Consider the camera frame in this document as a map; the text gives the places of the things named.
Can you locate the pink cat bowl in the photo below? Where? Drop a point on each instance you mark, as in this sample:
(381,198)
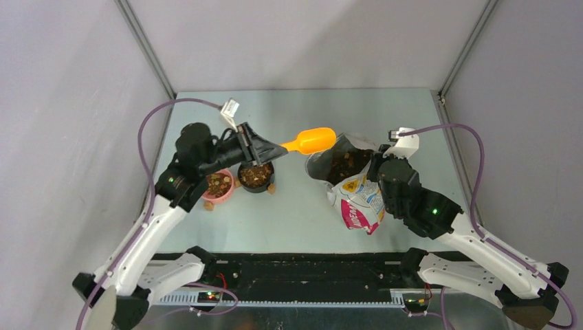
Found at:
(225,197)

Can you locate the kibble in pink bowl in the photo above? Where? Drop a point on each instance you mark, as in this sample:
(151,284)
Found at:
(218,185)

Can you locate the cat food bag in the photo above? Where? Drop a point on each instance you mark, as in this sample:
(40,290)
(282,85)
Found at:
(343,171)

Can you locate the aluminium frame rail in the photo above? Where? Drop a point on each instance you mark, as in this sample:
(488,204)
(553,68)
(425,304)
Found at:
(207,296)

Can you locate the black pet bowl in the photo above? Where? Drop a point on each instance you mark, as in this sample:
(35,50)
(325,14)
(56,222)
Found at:
(270,188)

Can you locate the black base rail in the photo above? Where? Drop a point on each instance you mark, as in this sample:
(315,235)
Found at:
(310,278)

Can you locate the wooden bowl stand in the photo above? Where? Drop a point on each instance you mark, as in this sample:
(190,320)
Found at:
(210,206)

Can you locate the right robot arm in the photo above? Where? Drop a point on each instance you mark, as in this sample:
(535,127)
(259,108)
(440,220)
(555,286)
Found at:
(524,289)

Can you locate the yellow plastic scoop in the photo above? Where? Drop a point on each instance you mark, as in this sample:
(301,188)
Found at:
(312,141)

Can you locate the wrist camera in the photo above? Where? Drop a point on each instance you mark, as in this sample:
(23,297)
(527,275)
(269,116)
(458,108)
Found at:
(227,113)
(405,144)

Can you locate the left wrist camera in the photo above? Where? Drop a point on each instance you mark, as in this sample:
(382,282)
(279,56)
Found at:
(227,113)

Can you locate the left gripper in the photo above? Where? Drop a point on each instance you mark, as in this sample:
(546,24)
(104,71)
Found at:
(256,149)

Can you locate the kibble in black bowl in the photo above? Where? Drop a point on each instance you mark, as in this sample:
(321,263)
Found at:
(256,176)

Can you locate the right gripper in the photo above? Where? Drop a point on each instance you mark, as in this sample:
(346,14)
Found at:
(377,158)

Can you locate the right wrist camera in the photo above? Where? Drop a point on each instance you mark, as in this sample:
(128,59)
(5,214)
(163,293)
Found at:
(405,144)

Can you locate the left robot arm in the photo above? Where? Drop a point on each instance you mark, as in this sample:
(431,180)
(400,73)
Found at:
(150,218)

